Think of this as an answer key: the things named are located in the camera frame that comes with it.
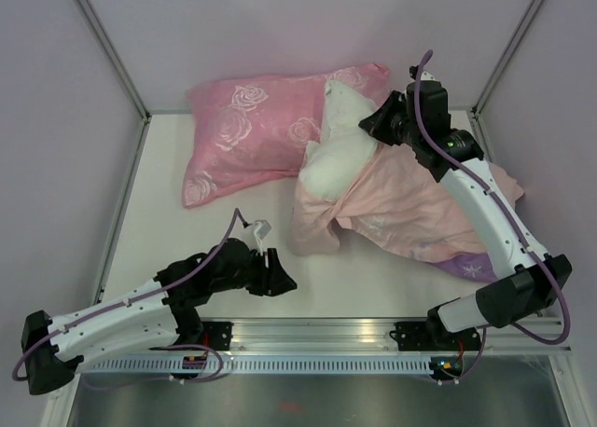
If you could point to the white pillow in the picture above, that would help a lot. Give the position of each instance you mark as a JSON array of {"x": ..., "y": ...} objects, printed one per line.
[{"x": 344, "y": 149}]

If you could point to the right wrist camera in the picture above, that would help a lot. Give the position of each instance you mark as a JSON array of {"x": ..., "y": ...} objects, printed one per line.
[{"x": 417, "y": 72}]

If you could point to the right aluminium frame post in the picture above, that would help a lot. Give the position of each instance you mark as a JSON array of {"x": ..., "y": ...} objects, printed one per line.
[{"x": 508, "y": 54}]

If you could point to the purple Elsa pillowcase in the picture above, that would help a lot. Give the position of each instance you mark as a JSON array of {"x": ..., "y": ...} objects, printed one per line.
[{"x": 395, "y": 203}]

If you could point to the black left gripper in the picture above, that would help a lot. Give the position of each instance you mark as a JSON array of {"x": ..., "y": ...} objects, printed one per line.
[{"x": 272, "y": 281}]

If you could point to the white slotted cable duct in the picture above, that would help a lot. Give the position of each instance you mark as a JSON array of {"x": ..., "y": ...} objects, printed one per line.
[{"x": 269, "y": 364}]

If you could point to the aluminium front rail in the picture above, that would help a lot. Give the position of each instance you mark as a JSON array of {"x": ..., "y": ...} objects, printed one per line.
[{"x": 359, "y": 336}]

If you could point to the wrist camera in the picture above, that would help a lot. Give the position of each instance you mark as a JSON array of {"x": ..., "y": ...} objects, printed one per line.
[
  {"x": 417, "y": 72},
  {"x": 260, "y": 230}
]

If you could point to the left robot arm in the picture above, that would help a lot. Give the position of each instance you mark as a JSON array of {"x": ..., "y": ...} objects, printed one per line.
[{"x": 158, "y": 315}]

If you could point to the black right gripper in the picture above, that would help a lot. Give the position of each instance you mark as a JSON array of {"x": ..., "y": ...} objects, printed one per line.
[{"x": 378, "y": 124}]

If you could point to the left aluminium frame post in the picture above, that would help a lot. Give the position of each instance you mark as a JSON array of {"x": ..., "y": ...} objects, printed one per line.
[{"x": 99, "y": 33}]

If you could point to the pink rose-patterned pillow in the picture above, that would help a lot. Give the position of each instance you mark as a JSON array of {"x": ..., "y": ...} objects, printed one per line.
[{"x": 249, "y": 131}]

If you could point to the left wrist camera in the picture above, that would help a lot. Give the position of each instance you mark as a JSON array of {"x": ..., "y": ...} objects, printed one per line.
[{"x": 260, "y": 230}]

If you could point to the aluminium frame post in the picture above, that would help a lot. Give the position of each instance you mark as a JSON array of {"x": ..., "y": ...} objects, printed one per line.
[
  {"x": 99, "y": 33},
  {"x": 508, "y": 54}
]

